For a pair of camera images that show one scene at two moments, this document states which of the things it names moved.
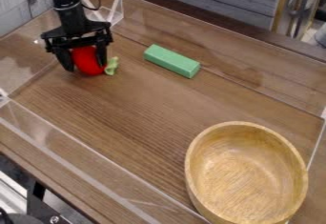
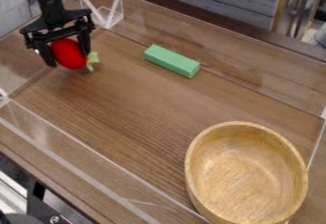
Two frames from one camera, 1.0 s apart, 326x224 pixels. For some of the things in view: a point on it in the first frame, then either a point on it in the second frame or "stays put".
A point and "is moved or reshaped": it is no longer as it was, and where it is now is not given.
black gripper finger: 65,55 → 46,52
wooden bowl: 246,174 stays put
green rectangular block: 172,60 stays put
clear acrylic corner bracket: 98,13 stays put
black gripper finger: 102,51 → 85,35
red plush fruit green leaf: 86,58 is moved or reshaped
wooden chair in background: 296,11 stays put
